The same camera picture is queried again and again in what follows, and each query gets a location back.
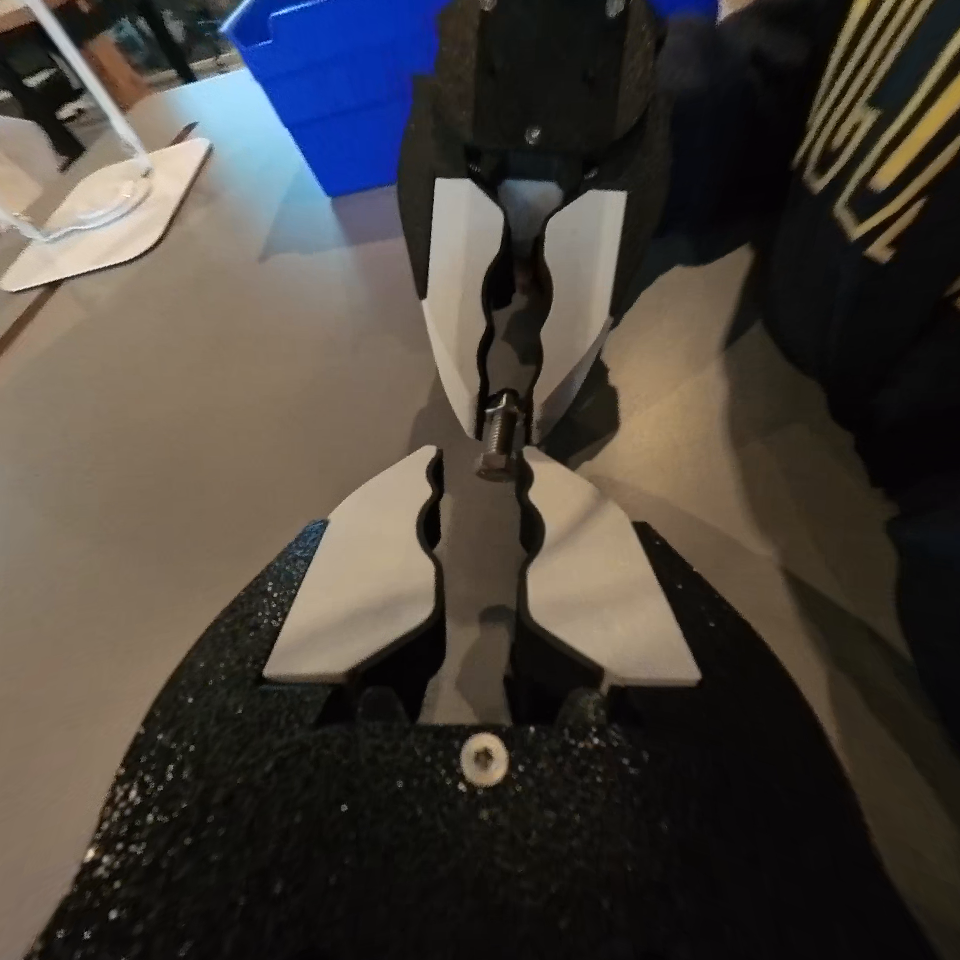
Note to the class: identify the blue plastic bin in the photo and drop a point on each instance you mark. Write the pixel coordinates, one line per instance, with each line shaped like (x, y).
(337, 97)

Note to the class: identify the steel hex bolt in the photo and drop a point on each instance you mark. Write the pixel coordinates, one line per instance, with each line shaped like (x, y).
(499, 446)

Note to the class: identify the white sign stand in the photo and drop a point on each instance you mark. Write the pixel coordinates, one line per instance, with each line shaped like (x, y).
(112, 214)

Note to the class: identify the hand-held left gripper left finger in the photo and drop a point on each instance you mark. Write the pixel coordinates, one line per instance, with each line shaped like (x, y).
(360, 585)

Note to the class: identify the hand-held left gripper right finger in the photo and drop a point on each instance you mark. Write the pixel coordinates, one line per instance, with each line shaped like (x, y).
(607, 592)

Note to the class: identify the navy printed hoodie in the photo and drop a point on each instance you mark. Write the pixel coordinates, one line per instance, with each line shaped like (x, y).
(862, 262)

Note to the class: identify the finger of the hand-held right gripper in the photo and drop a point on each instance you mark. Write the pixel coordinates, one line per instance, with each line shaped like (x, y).
(589, 277)
(457, 277)

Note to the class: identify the steel hex nut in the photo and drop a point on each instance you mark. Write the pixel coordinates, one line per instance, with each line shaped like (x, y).
(502, 409)

